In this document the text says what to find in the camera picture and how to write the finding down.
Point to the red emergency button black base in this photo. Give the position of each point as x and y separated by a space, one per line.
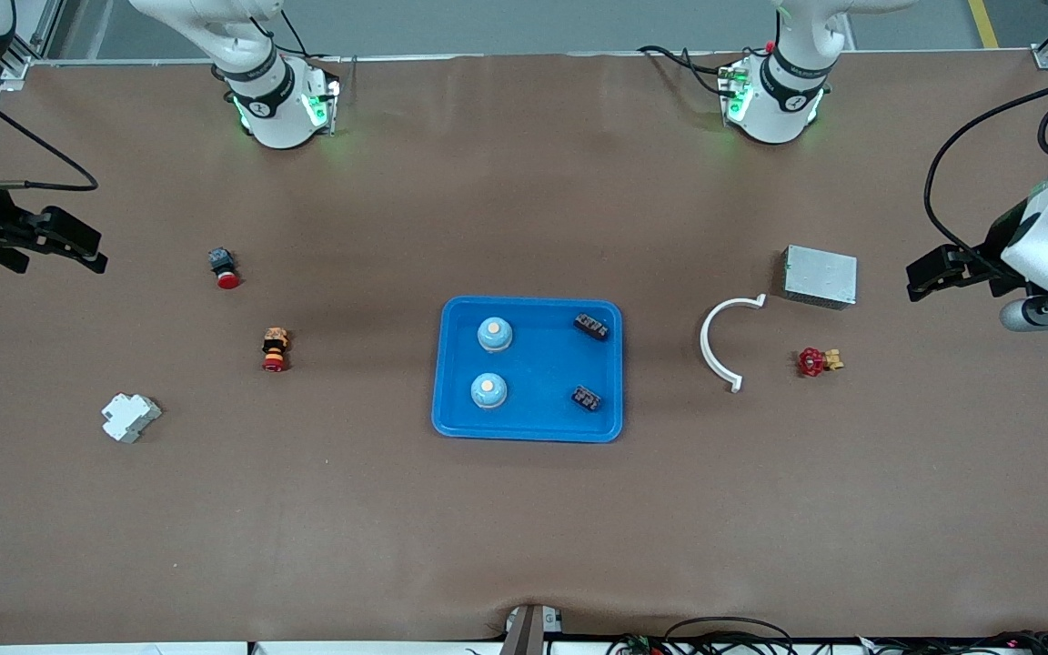
225 269

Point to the red yellow push button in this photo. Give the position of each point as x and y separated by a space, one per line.
275 350

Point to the white curved plastic clamp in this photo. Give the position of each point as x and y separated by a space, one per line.
704 341

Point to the white circuit breaker block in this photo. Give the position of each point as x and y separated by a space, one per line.
130 418

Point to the blue dome bell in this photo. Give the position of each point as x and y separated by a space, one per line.
495 337
488 393

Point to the blue plastic tray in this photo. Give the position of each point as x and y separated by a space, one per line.
533 373

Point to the grey metal table bracket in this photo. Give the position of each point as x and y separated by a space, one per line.
529 632

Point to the dark brown relay block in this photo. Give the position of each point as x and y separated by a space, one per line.
591 326

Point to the grey metal power supply box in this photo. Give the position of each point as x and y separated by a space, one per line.
820 276

